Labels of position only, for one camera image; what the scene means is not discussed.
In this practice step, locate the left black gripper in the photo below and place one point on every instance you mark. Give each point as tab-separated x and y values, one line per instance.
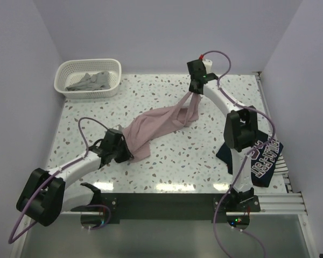
127	155

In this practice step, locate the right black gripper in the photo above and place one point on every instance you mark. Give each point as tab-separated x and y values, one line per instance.
191	90

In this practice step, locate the pink tank top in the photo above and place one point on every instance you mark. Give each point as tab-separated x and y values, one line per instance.
159	122

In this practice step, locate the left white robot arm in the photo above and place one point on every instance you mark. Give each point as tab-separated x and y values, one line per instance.
42	198

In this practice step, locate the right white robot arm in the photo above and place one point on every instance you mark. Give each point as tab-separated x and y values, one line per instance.
240	134

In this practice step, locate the grey tank top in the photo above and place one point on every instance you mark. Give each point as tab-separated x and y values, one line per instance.
99	81

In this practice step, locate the navy lettered tank top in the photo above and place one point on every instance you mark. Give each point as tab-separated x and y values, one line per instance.
263	162

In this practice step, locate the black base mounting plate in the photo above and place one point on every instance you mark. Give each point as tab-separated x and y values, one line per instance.
165	206

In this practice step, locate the white plastic basket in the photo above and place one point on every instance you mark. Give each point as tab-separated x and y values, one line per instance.
73	71

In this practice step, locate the aluminium frame rail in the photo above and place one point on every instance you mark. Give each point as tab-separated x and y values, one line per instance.
289	202

